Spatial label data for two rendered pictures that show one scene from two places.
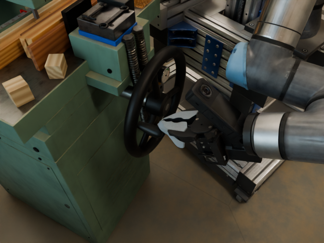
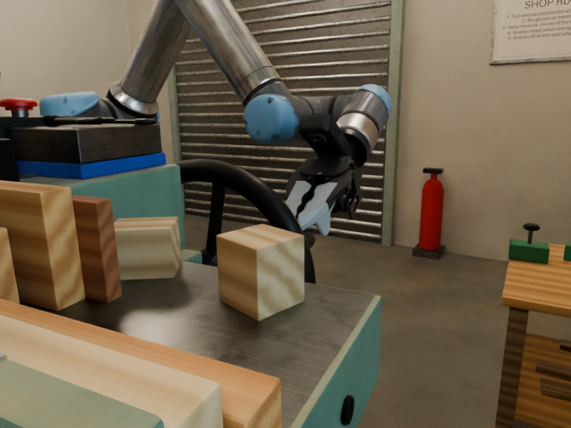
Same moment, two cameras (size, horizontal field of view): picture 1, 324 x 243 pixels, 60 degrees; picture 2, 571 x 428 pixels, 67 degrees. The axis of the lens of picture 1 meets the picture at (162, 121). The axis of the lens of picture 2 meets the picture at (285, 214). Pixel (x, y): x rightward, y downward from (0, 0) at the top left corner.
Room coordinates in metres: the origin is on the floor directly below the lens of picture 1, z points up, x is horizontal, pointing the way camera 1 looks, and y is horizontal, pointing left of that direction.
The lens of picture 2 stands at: (0.41, 0.53, 1.02)
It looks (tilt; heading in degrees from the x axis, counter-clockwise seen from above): 14 degrees down; 268
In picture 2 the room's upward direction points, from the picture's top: 1 degrees counter-clockwise
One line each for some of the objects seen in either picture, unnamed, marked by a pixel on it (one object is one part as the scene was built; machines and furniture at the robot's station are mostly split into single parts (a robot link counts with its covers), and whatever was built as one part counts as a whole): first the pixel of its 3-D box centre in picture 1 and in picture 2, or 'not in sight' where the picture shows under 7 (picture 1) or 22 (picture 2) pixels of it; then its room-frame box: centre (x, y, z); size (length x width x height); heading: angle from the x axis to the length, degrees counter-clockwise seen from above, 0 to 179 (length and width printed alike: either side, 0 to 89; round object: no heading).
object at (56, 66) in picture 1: (56, 66); (145, 247); (0.50, 0.24, 0.92); 0.04 x 0.03 x 0.04; 2
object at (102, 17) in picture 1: (110, 14); (70, 138); (0.60, 0.12, 0.99); 0.13 x 0.11 x 0.06; 152
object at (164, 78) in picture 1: (161, 75); not in sight; (0.78, 0.00, 0.65); 0.06 x 0.04 x 0.08; 152
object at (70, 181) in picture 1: (62, 141); not in sight; (0.70, 0.42, 0.35); 0.58 x 0.45 x 0.71; 62
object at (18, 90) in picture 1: (19, 91); (260, 268); (0.42, 0.29, 0.92); 0.04 x 0.04 x 0.04; 41
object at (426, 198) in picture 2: not in sight; (432, 212); (-0.69, -2.29, 0.30); 0.19 x 0.18 x 0.60; 57
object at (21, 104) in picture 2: not in sight; (18, 104); (0.64, 0.12, 1.02); 0.03 x 0.03 x 0.01
